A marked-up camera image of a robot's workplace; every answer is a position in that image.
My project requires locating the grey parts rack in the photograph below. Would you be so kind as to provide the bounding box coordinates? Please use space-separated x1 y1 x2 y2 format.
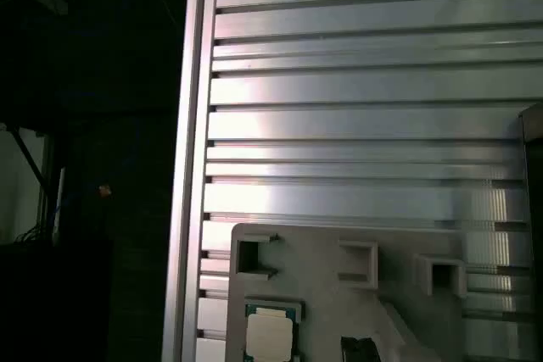
224 221 468 362

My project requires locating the black open PC case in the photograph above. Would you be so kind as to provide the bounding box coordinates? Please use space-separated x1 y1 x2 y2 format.
518 102 543 362

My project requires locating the CPU with silver top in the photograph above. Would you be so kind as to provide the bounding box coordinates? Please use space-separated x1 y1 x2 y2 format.
244 300 300 362

